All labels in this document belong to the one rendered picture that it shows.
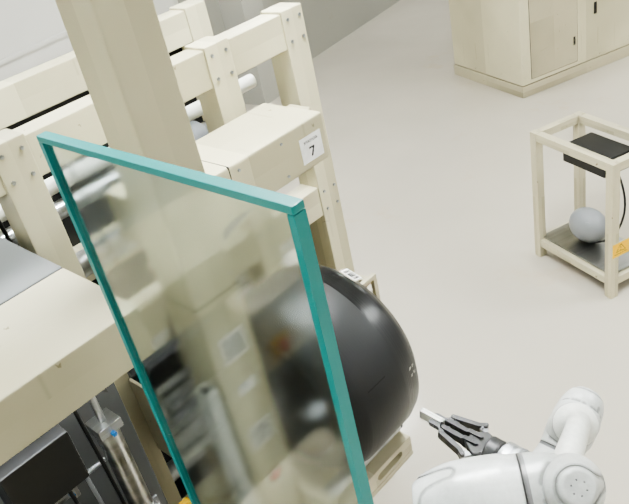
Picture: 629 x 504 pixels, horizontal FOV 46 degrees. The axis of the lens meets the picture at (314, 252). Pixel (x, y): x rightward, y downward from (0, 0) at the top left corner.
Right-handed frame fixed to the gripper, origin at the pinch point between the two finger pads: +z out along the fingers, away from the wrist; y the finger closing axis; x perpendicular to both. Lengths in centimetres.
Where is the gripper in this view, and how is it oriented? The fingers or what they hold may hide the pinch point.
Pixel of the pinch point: (431, 418)
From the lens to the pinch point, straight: 203.7
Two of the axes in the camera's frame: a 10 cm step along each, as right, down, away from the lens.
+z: -7.5, -3.4, 5.6
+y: -6.5, 4.9, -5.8
